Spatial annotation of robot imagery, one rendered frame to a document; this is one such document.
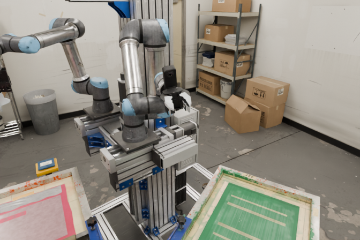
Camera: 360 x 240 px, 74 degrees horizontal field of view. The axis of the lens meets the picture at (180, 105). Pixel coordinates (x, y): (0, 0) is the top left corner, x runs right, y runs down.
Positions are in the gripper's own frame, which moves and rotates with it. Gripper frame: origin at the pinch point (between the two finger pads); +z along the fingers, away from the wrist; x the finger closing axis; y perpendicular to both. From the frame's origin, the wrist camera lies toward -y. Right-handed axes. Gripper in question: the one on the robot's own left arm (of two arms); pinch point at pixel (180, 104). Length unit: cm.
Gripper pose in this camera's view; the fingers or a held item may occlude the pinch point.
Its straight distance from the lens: 75.2
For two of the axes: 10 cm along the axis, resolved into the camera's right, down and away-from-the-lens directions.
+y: 1.3, 9.0, 4.2
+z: 2.4, 3.8, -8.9
